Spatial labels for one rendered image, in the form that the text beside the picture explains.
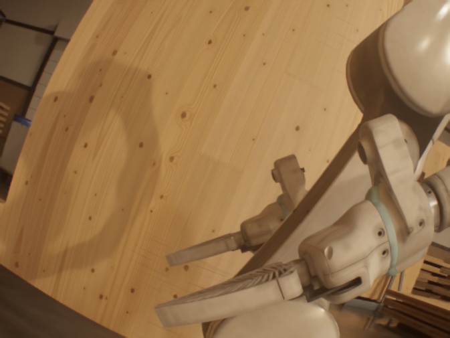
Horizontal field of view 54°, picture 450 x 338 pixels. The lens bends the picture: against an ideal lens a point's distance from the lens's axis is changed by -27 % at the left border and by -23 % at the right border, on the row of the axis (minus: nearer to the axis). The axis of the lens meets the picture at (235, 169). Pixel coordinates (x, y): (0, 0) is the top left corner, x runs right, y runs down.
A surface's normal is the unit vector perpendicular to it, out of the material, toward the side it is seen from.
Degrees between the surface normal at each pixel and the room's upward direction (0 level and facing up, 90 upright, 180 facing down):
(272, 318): 84
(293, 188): 75
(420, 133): 90
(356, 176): 86
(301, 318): 82
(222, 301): 101
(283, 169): 90
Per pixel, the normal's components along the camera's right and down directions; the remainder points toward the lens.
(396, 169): 0.01, -0.28
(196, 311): -0.26, 0.07
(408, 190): -0.08, -0.54
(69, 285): 0.10, -0.06
